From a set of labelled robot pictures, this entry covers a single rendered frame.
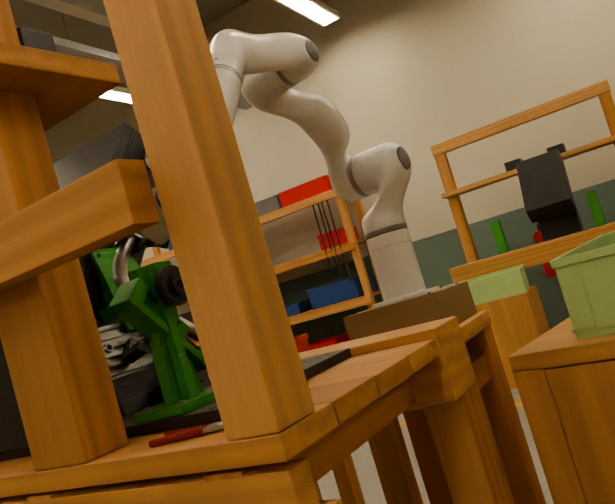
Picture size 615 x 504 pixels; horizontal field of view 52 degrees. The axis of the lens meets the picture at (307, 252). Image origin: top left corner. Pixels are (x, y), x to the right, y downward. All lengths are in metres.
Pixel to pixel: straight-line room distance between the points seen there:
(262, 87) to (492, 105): 5.35
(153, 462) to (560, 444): 0.83
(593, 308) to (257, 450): 0.80
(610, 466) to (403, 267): 0.67
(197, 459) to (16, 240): 0.42
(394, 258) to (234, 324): 0.94
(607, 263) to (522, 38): 5.62
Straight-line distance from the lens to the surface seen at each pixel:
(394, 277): 1.70
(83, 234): 0.92
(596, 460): 1.43
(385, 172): 1.69
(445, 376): 1.31
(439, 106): 6.96
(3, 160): 1.14
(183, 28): 0.92
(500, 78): 6.85
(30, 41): 1.28
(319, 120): 1.63
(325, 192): 6.71
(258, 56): 1.51
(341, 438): 1.08
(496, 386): 1.83
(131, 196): 0.86
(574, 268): 1.38
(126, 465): 1.02
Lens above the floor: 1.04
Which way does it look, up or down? 4 degrees up
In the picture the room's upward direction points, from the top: 16 degrees counter-clockwise
